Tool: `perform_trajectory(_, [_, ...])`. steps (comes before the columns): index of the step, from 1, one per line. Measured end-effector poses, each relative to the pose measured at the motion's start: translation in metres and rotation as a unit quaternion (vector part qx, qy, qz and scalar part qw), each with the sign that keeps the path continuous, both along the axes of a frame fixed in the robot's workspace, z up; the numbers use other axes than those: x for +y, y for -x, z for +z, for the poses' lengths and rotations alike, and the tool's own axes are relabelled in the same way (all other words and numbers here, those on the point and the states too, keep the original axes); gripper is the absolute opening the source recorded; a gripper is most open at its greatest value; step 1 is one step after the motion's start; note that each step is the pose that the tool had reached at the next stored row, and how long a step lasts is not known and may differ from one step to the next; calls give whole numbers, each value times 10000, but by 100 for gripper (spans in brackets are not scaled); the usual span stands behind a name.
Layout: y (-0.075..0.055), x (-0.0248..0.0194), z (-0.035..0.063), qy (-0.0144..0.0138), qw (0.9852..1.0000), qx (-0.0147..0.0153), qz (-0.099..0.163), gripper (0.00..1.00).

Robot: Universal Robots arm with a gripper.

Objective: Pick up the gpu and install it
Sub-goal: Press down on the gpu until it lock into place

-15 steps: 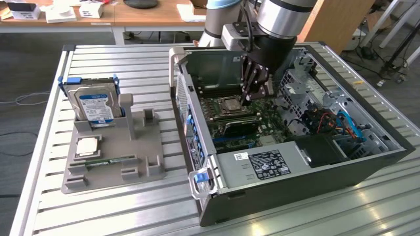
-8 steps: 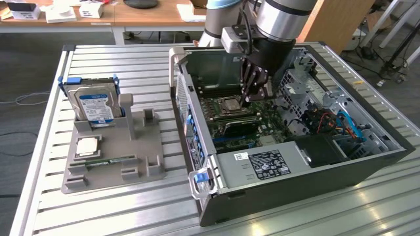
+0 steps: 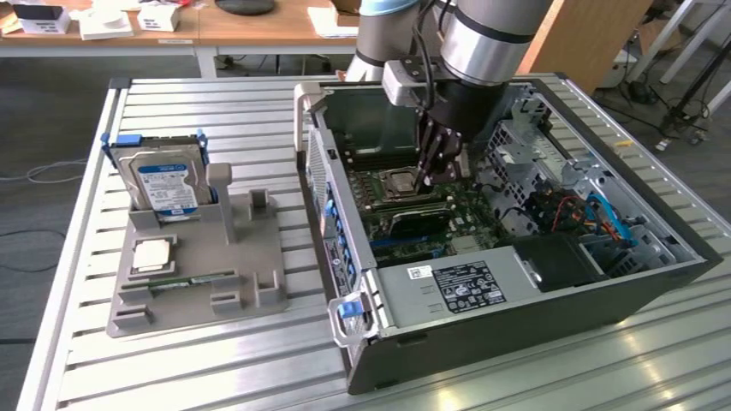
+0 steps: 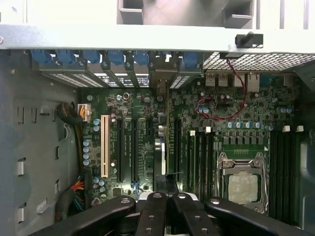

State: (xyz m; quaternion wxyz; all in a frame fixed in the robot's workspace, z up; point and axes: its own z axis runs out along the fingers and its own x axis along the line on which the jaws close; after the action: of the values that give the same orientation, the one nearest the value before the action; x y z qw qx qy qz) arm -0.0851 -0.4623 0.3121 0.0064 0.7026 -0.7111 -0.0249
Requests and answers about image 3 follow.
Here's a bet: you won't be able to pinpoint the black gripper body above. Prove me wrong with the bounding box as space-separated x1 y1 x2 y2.
425 79 507 142

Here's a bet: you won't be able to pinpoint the black Nvidia graphics card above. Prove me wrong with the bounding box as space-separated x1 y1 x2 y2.
364 206 452 241

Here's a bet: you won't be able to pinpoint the installed silver CPU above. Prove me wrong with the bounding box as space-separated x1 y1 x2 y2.
387 171 421 194

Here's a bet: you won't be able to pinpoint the green motherboard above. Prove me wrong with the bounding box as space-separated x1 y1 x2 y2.
341 143 515 266

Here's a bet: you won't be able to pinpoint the perforated metal disk bay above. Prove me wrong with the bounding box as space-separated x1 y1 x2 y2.
483 96 577 206

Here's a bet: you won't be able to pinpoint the metal CPU socket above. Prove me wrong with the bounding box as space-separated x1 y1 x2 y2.
376 166 435 202

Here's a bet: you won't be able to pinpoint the black drive connector block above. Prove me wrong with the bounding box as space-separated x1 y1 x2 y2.
523 190 572 235

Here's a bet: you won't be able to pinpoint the wooden cabinet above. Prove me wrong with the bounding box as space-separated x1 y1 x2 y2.
521 0 655 93

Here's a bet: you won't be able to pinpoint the small white device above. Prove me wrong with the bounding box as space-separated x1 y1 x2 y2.
608 49 632 89

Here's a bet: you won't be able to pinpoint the white paper stack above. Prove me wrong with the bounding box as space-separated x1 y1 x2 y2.
305 6 361 40

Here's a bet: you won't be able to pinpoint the grey power supply unit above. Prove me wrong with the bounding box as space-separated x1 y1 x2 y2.
373 246 544 331

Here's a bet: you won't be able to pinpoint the black tripod stand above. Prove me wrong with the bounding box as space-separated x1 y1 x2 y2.
659 0 731 145

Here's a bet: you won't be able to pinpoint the wooden desk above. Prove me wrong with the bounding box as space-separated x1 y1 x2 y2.
0 0 201 59
196 0 519 80

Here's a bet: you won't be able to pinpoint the black open PC case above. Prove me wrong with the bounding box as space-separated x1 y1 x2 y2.
291 79 725 397

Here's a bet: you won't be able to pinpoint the black round object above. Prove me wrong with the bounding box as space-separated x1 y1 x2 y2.
213 0 276 16

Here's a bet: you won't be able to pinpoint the hard disk in blue caddy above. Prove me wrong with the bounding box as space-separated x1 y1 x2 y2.
98 128 213 223

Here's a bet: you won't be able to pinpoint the loose green RAM stick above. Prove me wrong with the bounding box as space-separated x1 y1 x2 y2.
146 276 225 291

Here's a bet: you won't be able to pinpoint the loose silver CPU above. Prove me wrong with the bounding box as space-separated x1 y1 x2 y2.
129 239 172 273

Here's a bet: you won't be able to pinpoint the grey plastic parts rack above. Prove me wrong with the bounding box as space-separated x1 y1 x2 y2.
104 162 292 340

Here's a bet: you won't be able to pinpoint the white box with blue print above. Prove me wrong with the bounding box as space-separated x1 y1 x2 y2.
136 2 184 33

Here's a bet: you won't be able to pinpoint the white round device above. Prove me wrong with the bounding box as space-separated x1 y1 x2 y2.
77 0 136 42

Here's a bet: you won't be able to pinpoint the white box with black lid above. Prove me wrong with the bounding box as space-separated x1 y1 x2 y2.
10 3 74 35

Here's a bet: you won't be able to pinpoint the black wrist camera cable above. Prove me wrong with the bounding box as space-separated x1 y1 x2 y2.
413 0 452 108

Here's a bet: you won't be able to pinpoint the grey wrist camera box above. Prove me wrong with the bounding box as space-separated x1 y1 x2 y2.
380 59 444 108

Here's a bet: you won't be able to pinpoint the red drive wire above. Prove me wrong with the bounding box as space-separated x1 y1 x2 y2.
544 194 592 235

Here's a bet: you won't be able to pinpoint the blue SATA wire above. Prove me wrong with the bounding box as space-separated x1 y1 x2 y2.
584 191 639 249

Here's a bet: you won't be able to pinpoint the white metal frame legs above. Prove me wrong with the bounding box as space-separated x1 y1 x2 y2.
624 0 731 110

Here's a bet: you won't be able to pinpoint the grey case handle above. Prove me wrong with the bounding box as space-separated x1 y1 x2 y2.
327 289 379 347

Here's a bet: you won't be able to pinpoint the white floor cable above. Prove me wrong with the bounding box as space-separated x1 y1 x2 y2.
0 157 92 186

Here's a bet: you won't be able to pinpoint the black floor cable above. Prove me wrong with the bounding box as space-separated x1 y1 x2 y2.
0 229 65 273

